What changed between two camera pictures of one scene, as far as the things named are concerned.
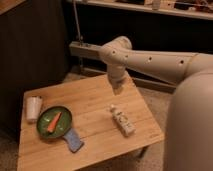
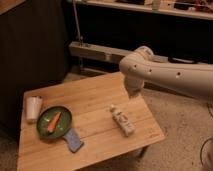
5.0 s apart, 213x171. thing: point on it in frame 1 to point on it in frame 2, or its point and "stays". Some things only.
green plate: [46, 117] stays
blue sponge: [73, 140] stays
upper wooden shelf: [202, 9] stays
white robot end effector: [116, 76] to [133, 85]
